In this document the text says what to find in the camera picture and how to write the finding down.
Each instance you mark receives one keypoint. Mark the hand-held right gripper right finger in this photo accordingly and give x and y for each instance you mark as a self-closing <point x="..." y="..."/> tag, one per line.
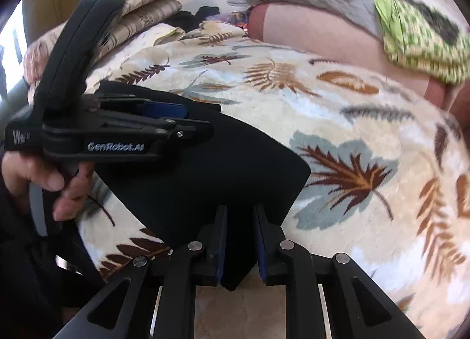
<point x="261" y="250"/>

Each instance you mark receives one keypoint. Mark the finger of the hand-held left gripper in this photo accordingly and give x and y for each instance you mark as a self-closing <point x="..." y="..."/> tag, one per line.
<point x="191" y="131"/>
<point x="165" y="110"/>

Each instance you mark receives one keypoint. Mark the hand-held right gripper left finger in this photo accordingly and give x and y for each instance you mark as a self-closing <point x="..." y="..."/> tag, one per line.
<point x="216" y="250"/>

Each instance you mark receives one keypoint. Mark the black pants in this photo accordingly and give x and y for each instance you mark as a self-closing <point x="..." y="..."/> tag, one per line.
<point x="220" y="177"/>

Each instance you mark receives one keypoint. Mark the person's left hand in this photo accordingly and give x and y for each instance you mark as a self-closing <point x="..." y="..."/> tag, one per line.
<point x="25" y="170"/>

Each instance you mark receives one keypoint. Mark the cream pillow with small print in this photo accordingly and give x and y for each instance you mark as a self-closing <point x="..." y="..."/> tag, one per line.
<point x="158" y="35"/>

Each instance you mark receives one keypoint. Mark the black cloth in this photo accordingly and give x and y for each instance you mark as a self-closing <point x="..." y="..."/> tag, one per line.
<point x="187" y="17"/>

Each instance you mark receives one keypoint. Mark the purple patterned cloth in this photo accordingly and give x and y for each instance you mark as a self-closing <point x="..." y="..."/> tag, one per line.
<point x="224" y="18"/>

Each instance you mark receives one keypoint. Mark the colourful packet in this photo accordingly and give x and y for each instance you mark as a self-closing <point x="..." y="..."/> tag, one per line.
<point x="243" y="22"/>

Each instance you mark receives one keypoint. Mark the person's dark clothing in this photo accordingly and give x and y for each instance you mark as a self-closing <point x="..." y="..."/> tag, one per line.
<point x="25" y="280"/>

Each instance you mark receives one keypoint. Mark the leaf-print fleece blanket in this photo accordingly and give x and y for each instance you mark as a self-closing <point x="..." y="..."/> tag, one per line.
<point x="349" y="103"/>

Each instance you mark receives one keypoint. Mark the pink cushion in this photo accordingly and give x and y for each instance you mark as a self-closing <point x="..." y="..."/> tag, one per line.
<point x="323" y="37"/>

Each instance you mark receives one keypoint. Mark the green printed cloth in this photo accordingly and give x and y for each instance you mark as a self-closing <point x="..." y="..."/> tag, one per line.
<point x="411" y="45"/>

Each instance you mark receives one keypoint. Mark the dark grey cloth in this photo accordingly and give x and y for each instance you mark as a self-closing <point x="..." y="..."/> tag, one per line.
<point x="437" y="23"/>

